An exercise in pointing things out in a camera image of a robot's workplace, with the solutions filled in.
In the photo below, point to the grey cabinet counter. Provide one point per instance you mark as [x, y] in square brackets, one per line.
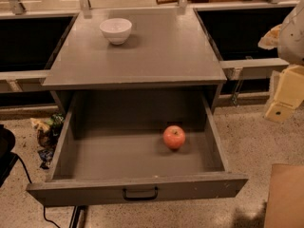
[166, 47]

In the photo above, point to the metal bracket clamp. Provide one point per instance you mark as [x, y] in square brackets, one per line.
[237, 77]

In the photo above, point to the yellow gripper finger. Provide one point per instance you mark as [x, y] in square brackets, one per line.
[286, 93]
[271, 39]

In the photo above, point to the brown cardboard box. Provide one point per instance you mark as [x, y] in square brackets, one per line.
[285, 205]

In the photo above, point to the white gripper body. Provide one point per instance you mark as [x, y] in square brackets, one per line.
[293, 38]

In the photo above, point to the black device on floor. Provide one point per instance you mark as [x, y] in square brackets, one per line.
[7, 157]

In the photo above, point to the crumpled snack bags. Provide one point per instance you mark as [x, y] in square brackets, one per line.
[47, 134]

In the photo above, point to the red apple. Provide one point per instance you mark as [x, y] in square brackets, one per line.
[174, 137]

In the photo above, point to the grey open drawer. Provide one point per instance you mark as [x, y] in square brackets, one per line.
[112, 140]

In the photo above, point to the white ceramic bowl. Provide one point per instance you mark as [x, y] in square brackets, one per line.
[116, 30]

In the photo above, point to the black drawer handle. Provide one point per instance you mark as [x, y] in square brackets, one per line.
[140, 194]

